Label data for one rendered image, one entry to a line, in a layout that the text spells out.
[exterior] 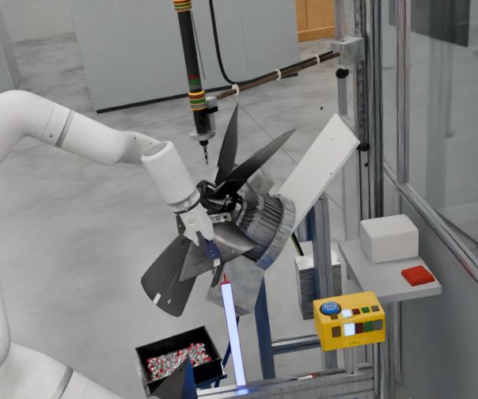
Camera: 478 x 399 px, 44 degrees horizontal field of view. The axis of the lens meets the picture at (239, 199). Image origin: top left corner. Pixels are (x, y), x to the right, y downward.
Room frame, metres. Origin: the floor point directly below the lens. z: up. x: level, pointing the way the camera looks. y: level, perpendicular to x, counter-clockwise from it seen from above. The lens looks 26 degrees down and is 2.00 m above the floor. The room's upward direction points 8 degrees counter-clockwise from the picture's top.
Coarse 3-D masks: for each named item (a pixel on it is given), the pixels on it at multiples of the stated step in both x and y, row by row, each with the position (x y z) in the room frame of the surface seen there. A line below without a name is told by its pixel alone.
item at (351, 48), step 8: (336, 40) 1.94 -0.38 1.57; (344, 40) 1.92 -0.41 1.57; (352, 40) 1.91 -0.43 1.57; (360, 40) 1.91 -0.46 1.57; (336, 48) 1.90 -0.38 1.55; (344, 48) 1.88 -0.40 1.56; (352, 48) 1.89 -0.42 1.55; (360, 48) 1.91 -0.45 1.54; (344, 56) 1.88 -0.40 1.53; (352, 56) 1.89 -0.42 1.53; (360, 56) 1.91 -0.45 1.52; (344, 64) 1.88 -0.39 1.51
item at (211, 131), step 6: (210, 96) 1.59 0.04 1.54; (210, 102) 1.55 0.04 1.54; (216, 102) 1.57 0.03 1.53; (210, 108) 1.55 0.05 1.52; (216, 108) 1.56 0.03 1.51; (210, 114) 1.55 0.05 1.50; (210, 120) 1.55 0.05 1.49; (210, 126) 1.55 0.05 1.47; (192, 132) 1.56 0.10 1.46; (210, 132) 1.54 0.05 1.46; (192, 138) 1.53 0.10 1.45; (198, 138) 1.52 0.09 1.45; (204, 138) 1.51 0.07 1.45; (210, 138) 1.52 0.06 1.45
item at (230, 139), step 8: (232, 120) 1.84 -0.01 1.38; (232, 128) 1.86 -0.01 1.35; (232, 136) 1.86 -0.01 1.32; (224, 144) 1.78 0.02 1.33; (232, 144) 1.87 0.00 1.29; (224, 152) 1.78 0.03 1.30; (232, 152) 1.86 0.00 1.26; (224, 160) 1.78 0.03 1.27; (232, 160) 1.85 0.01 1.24; (224, 168) 1.77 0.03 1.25; (232, 168) 1.83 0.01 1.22
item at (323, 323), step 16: (320, 304) 1.22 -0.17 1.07; (352, 304) 1.21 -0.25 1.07; (368, 304) 1.20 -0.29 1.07; (320, 320) 1.17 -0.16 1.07; (336, 320) 1.15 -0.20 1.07; (352, 320) 1.15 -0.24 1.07; (368, 320) 1.15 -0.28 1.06; (384, 320) 1.16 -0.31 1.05; (320, 336) 1.18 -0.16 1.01; (352, 336) 1.15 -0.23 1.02; (368, 336) 1.15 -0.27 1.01; (384, 336) 1.16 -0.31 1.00
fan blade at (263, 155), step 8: (280, 136) 1.52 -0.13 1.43; (288, 136) 1.60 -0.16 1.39; (272, 144) 1.54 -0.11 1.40; (280, 144) 1.60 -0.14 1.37; (256, 152) 1.47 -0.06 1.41; (264, 152) 1.56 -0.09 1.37; (272, 152) 1.60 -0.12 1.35; (248, 160) 1.50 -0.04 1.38; (256, 160) 1.57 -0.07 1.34; (264, 160) 1.61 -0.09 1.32; (240, 168) 1.54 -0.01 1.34; (248, 168) 1.59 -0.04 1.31; (256, 168) 1.62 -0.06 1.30; (232, 176) 1.57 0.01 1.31; (240, 176) 1.60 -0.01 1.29; (248, 176) 1.63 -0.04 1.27
